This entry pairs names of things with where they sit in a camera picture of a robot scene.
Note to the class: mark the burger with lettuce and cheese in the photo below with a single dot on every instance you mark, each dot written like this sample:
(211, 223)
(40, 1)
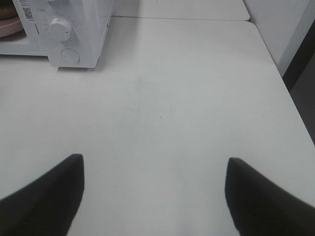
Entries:
(7, 9)

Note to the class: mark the white timer knob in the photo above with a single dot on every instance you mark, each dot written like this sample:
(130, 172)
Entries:
(60, 29)

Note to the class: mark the pink round plate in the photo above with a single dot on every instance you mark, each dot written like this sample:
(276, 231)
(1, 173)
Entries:
(10, 26)

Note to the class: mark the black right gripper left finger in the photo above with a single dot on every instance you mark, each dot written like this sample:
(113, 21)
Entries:
(48, 205)

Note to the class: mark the round white door release button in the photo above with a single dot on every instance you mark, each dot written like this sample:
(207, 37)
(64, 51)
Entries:
(70, 56)

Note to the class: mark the white microwave oven body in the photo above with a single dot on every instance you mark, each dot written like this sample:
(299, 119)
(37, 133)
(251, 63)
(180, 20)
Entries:
(90, 20)

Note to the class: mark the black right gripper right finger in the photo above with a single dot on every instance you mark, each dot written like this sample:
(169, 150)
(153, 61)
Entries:
(259, 207)

